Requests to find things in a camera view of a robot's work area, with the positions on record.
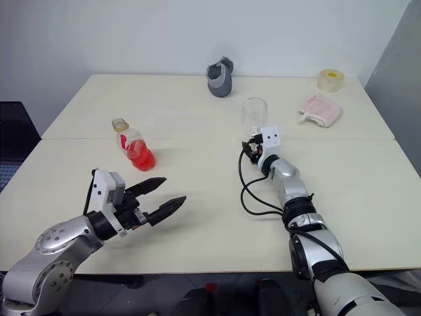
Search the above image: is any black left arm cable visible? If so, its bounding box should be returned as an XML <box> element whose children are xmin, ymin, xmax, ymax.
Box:
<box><xmin>82</xmin><ymin>168</ymin><xmax>99</xmax><ymax>217</ymax></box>

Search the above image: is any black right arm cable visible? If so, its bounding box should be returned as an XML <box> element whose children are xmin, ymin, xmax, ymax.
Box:
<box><xmin>237</xmin><ymin>141</ymin><xmax>349</xmax><ymax>264</ymax></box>

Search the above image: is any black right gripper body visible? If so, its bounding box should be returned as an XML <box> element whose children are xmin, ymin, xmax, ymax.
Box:
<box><xmin>242</xmin><ymin>133</ymin><xmax>264</xmax><ymax>165</ymax></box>

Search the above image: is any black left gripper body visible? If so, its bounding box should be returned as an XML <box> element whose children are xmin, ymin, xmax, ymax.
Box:
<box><xmin>113</xmin><ymin>189</ymin><xmax>155</xmax><ymax>231</ymax></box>

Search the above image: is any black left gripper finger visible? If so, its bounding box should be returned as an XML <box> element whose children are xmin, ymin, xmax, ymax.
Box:
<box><xmin>147</xmin><ymin>195</ymin><xmax>187</xmax><ymax>227</ymax></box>
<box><xmin>126</xmin><ymin>176</ymin><xmax>168</xmax><ymax>199</ymax></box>

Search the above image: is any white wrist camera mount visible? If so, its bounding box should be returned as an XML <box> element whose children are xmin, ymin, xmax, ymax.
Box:
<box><xmin>255</xmin><ymin>124</ymin><xmax>283</xmax><ymax>169</ymax></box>
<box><xmin>91</xmin><ymin>168</ymin><xmax>129</xmax><ymax>238</ymax></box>

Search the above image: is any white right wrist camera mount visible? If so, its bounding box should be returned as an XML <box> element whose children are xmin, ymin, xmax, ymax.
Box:
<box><xmin>255</xmin><ymin>124</ymin><xmax>283</xmax><ymax>169</ymax></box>

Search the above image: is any clear tape roll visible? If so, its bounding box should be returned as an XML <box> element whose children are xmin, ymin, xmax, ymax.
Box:
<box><xmin>317</xmin><ymin>68</ymin><xmax>346</xmax><ymax>93</ymax></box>

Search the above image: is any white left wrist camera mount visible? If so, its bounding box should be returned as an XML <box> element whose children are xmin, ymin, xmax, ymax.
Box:
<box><xmin>91</xmin><ymin>168</ymin><xmax>129</xmax><ymax>238</ymax></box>

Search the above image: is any plastic bottle with red liquid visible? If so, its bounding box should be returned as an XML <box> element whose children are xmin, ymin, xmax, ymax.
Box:
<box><xmin>111</xmin><ymin>118</ymin><xmax>157</xmax><ymax>172</ymax></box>

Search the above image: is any dark rounded shape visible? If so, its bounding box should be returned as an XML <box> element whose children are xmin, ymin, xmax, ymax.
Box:
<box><xmin>258</xmin><ymin>278</ymin><xmax>291</xmax><ymax>316</ymax></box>
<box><xmin>172</xmin><ymin>282</ymin><xmax>216</xmax><ymax>316</ymax></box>

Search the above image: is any grey fabric pouch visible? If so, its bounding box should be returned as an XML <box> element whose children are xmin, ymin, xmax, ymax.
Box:
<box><xmin>206</xmin><ymin>56</ymin><xmax>235</xmax><ymax>98</ymax></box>

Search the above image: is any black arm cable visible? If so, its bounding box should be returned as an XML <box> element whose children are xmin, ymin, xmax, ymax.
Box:
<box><xmin>82</xmin><ymin>168</ymin><xmax>99</xmax><ymax>217</ymax></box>
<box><xmin>237</xmin><ymin>141</ymin><xmax>349</xmax><ymax>264</ymax></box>

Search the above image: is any pink folded towel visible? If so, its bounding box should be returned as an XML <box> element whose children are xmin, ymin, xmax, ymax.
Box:
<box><xmin>297</xmin><ymin>94</ymin><xmax>343</xmax><ymax>128</ymax></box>

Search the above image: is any grey partition panel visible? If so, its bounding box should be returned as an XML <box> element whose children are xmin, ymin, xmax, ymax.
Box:
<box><xmin>363</xmin><ymin>0</ymin><xmax>421</xmax><ymax>185</ymax></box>

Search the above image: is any clear glass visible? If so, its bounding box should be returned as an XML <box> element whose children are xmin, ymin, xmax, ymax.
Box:
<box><xmin>242</xmin><ymin>97</ymin><xmax>268</xmax><ymax>138</ymax></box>

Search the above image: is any black cabinet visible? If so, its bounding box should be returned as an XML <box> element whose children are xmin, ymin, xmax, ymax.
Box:
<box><xmin>0</xmin><ymin>101</ymin><xmax>42</xmax><ymax>192</ymax></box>

